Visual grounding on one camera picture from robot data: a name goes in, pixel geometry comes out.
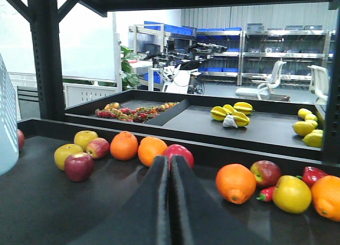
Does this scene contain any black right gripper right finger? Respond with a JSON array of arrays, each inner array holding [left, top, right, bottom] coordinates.
[[169, 156, 268, 244]]

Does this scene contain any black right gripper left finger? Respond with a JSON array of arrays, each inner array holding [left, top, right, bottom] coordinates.
[[70, 156, 170, 244]]

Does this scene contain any light blue plastic basket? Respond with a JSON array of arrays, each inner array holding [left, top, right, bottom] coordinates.
[[0, 60, 19, 175]]

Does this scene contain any pink red apple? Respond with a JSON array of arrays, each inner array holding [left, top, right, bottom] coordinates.
[[162, 144, 194, 168]]

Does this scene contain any red chili pepper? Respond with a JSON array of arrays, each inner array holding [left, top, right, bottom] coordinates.
[[257, 186, 276, 202]]

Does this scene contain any red green apple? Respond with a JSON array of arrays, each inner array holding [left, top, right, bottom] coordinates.
[[250, 160, 282, 188]]

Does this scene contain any black wooden fruit stand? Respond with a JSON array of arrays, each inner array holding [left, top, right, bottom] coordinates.
[[1, 0, 339, 244]]

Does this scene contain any yellow round fruit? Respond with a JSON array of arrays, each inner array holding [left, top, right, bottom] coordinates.
[[273, 175, 312, 214]]

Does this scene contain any yellow apple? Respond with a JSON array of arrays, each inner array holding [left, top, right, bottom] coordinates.
[[73, 130, 98, 151]]

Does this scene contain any white garlic bulb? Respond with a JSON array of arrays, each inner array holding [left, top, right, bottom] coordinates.
[[223, 115, 238, 128]]

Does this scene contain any yellow starfruit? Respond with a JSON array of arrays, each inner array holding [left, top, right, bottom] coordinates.
[[231, 112, 250, 127]]

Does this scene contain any red bell pepper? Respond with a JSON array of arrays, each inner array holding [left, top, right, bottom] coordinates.
[[296, 166, 328, 188]]

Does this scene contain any orange right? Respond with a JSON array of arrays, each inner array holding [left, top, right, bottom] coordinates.
[[311, 175, 339, 222]]

